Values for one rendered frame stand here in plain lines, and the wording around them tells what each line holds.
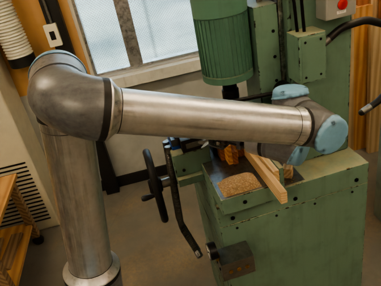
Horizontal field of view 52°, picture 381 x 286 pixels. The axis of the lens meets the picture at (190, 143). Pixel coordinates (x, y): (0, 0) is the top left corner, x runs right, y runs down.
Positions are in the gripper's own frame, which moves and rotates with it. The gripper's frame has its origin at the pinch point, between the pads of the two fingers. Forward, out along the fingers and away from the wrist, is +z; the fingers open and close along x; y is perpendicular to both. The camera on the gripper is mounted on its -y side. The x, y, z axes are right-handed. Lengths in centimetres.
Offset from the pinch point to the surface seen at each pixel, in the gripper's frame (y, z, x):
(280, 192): 5.4, -31.7, 13.0
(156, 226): -47, 72, 111
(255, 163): -5.9, -18.1, 13.6
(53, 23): -47, 134, -12
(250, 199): 3.9, -21.6, 20.5
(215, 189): 7.2, -10.8, 18.9
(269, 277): -11, -23, 68
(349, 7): -32, -34, -31
